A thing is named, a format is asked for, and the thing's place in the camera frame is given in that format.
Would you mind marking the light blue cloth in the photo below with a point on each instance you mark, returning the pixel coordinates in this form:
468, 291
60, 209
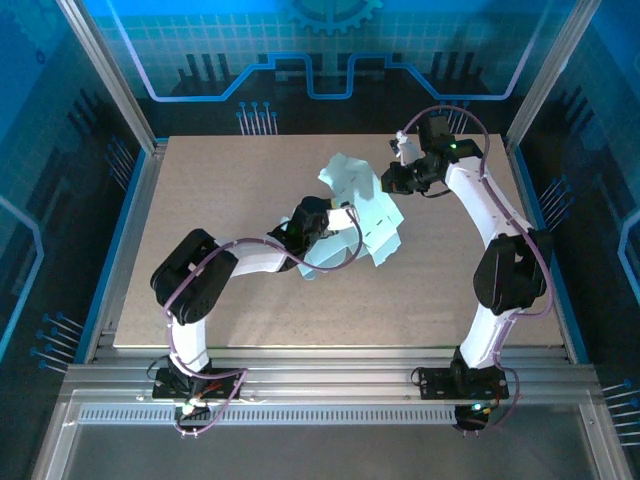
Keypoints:
350, 175

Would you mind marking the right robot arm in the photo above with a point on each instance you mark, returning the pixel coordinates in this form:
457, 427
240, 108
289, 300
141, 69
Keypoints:
510, 275

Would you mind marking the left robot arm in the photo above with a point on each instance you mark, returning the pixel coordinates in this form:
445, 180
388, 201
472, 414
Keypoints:
195, 285

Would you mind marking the black base connector module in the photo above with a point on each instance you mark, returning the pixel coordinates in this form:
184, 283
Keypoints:
192, 412
470, 420

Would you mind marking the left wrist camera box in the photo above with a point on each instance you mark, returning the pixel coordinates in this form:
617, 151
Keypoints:
342, 219

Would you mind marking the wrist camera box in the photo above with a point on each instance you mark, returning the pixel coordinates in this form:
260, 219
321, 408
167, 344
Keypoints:
342, 219
404, 147

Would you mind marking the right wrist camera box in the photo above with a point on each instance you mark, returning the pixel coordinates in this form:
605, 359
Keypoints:
404, 147

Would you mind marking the aluminium table side rail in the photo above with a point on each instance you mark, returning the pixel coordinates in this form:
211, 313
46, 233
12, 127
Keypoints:
527, 200
135, 225

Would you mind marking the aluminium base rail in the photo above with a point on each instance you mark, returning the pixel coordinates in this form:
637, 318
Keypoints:
325, 372

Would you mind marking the aluminium frame post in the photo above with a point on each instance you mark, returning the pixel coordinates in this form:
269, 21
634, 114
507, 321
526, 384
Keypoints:
550, 75
120, 85

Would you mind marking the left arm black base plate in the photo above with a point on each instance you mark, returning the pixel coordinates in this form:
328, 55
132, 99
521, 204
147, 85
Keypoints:
225, 390

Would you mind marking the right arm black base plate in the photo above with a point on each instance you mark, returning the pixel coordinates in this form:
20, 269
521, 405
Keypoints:
435, 385

